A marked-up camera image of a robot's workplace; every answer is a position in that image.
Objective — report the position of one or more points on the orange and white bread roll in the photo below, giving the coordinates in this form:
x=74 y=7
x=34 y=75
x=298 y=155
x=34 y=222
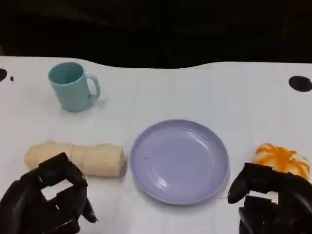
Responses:
x=282 y=157

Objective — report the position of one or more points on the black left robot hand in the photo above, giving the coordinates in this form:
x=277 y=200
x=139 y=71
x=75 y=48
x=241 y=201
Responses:
x=31 y=195

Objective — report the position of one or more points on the pale green mug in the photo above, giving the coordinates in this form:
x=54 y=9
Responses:
x=70 y=87

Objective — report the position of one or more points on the beige towel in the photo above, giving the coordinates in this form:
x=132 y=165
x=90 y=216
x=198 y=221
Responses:
x=97 y=158

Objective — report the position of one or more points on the lilac plate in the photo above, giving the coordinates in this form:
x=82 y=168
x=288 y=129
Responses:
x=180 y=161

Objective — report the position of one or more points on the black round table grommet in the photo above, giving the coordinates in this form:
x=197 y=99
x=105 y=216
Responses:
x=2 y=75
x=300 y=83

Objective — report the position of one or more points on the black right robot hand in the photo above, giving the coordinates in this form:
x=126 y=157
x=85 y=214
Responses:
x=280 y=195

